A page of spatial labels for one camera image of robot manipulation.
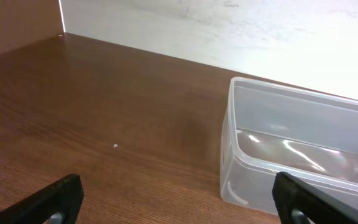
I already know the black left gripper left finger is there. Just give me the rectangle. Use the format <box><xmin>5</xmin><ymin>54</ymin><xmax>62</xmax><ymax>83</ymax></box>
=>
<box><xmin>0</xmin><ymin>174</ymin><xmax>84</xmax><ymax>224</ymax></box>

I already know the clear plastic storage container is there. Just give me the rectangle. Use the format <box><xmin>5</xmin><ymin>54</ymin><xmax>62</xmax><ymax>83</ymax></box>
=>
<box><xmin>220</xmin><ymin>77</ymin><xmax>358</xmax><ymax>214</ymax></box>

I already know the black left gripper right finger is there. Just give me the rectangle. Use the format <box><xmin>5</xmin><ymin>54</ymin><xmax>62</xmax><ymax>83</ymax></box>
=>
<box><xmin>272</xmin><ymin>172</ymin><xmax>358</xmax><ymax>224</ymax></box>

